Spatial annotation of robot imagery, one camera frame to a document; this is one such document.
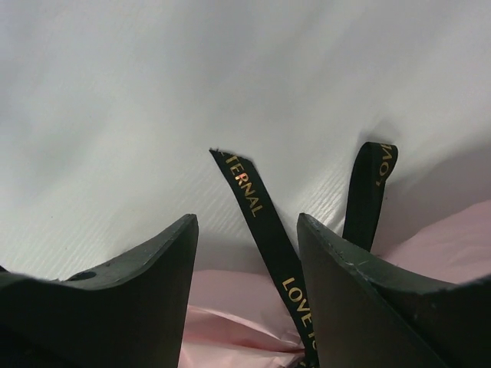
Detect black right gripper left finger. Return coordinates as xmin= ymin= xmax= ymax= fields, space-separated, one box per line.
xmin=1 ymin=215 xmax=198 ymax=367

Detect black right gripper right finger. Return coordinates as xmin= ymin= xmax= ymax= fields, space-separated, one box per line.
xmin=297 ymin=213 xmax=490 ymax=367

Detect black ribbon gold lettering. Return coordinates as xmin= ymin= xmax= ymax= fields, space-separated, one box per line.
xmin=210 ymin=142 xmax=398 ymax=367

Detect pink paper flower bouquet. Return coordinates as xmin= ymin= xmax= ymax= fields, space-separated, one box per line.
xmin=178 ymin=201 xmax=490 ymax=367

